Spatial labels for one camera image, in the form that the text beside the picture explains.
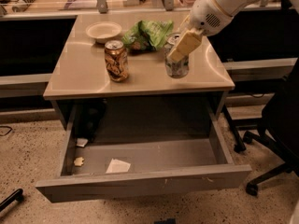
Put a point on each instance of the brown patterned soda can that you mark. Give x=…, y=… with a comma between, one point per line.
x=116, y=60

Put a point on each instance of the grey cabinet with counter top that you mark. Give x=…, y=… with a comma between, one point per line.
x=81, y=70

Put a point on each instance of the grey open top drawer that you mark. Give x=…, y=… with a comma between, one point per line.
x=171, y=149

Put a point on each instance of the white paper in drawer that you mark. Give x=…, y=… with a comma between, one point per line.
x=118, y=166

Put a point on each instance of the silver green 7up can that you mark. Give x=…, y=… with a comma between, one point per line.
x=179, y=69

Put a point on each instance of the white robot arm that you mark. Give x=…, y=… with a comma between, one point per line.
x=232, y=7

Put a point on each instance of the small yellow scrap in drawer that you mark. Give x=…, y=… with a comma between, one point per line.
x=78, y=162

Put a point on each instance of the black office chair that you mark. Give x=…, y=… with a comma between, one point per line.
x=278, y=129

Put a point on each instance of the small white scrap in drawer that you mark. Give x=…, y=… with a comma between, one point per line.
x=81, y=142

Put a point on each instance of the black chair leg lower left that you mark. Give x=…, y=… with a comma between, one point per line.
x=16, y=195

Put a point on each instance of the green chip bag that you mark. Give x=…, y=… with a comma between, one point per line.
x=147, y=35

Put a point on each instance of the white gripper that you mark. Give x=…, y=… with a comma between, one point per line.
x=207, y=15

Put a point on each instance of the purple white booklet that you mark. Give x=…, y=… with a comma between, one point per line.
x=80, y=4

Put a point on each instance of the white shallow bowl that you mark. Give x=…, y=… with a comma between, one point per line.
x=103, y=31

